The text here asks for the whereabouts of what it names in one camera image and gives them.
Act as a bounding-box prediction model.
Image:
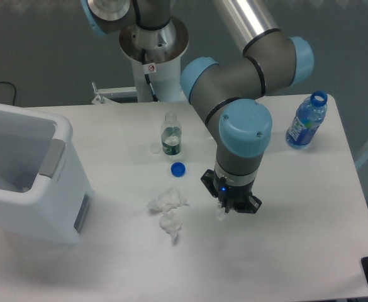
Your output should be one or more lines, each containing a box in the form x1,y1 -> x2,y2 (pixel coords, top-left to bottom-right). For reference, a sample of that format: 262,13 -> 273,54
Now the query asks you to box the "white trash bin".
0,104 -> 93,243

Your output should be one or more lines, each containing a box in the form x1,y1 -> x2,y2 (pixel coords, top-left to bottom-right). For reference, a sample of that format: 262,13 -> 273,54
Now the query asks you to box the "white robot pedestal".
120,16 -> 189,103

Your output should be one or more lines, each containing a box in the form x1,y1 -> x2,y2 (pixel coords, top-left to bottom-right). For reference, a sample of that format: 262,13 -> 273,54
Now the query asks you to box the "lower crumpled white paper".
159,210 -> 182,243

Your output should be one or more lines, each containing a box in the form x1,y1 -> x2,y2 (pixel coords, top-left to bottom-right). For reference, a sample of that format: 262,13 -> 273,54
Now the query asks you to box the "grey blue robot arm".
81,1 -> 314,213

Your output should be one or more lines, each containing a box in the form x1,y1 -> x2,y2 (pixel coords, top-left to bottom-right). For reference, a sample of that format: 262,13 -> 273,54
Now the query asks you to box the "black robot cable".
140,47 -> 158,102

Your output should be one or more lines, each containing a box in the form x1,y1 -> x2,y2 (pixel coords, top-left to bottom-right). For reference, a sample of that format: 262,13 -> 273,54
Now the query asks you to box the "blue plastic bottle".
286,90 -> 328,150

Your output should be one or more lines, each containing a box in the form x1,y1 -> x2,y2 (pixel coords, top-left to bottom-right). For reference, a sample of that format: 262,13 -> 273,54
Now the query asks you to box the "large crumpled white paper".
147,187 -> 189,213

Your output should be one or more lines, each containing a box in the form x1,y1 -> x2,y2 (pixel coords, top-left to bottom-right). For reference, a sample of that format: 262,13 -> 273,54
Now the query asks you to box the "small white paper ball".
216,203 -> 226,221

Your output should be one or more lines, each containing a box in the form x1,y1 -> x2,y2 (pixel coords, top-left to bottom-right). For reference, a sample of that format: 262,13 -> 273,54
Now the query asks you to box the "blue bottle cap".
170,162 -> 186,177

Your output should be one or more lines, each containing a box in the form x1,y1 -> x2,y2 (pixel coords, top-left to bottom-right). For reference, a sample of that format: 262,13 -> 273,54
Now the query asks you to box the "clear bottle green label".
161,111 -> 182,156

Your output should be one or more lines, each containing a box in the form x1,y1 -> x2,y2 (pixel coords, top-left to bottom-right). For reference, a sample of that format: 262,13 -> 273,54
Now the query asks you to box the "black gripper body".
201,169 -> 262,214

